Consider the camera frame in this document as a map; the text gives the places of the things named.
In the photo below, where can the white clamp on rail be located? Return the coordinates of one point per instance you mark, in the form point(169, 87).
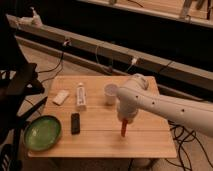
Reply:
point(35, 19)

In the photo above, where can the white tube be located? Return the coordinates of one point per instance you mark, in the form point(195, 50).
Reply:
point(81, 97)

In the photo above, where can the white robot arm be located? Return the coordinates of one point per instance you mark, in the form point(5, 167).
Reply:
point(134, 95)

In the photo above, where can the white paper cup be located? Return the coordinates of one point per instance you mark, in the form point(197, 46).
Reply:
point(110, 92)

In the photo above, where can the grey long rail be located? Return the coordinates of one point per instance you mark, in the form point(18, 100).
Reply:
point(176, 79)

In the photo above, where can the green ceramic bowl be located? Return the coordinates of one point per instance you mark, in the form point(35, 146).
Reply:
point(42, 133)

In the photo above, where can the black remote control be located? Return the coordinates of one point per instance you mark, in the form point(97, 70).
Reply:
point(75, 123)

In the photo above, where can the black tripod stand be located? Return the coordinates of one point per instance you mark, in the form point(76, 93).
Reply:
point(18, 79)

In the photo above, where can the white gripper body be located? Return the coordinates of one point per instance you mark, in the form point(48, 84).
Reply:
point(126, 112)

